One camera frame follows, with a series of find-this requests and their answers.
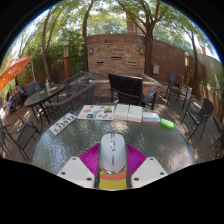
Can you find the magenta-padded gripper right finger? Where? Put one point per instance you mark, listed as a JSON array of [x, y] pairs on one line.
[[136, 160]]

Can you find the blue patio chair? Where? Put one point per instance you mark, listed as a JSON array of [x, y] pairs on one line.
[[33, 88]]

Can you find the dark wicker patio chair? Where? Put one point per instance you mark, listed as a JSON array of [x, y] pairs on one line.
[[205, 111]]

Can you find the colourful printed leaflet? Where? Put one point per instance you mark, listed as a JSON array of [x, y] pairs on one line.
[[96, 112]]

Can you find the open white book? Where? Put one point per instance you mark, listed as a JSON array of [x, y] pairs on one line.
[[128, 113]]

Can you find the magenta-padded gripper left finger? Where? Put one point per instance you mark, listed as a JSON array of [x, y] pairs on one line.
[[90, 160]]

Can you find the black metal mesh chair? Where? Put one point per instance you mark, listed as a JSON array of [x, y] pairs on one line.
[[25, 135]]

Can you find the black slatted bench chair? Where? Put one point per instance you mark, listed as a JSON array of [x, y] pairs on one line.
[[128, 86]]

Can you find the dark round patio table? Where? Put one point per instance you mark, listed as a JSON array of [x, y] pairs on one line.
[[43, 95]]

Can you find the blue metal chair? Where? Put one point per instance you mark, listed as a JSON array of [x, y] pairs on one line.
[[176, 81]]

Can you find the white number plate sign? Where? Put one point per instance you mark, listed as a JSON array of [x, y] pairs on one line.
[[62, 124]]

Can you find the small blue-white booklet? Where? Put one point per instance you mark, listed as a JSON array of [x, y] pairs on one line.
[[151, 116]]

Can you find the dark wicker armchair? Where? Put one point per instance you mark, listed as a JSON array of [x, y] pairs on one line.
[[75, 100]]

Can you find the black wall lantern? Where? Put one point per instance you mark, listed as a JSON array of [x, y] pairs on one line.
[[91, 50], [141, 51]]

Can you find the orange patio umbrella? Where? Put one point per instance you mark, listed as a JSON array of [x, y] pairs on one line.
[[13, 70]]

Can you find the wooden lamp post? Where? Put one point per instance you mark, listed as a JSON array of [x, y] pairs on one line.
[[186, 68], [66, 61]]

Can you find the black metal patio chair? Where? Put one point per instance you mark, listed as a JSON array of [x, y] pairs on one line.
[[220, 141]]

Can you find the green rectangular block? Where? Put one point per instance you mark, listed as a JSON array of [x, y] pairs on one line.
[[167, 123]]

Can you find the white computer mouse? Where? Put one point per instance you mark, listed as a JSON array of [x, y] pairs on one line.
[[113, 153]]

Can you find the grey wall utility box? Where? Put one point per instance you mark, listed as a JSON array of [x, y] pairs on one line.
[[155, 69]]

